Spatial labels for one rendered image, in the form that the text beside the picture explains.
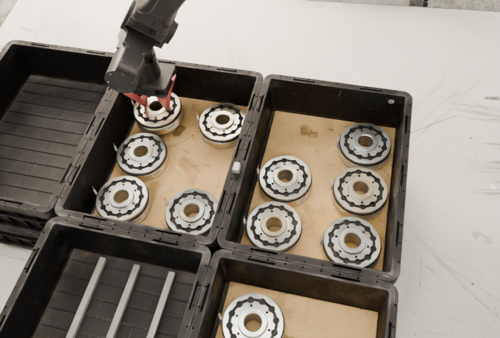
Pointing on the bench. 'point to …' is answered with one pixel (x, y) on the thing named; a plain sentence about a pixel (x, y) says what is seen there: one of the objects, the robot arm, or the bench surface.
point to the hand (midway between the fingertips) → (155, 103)
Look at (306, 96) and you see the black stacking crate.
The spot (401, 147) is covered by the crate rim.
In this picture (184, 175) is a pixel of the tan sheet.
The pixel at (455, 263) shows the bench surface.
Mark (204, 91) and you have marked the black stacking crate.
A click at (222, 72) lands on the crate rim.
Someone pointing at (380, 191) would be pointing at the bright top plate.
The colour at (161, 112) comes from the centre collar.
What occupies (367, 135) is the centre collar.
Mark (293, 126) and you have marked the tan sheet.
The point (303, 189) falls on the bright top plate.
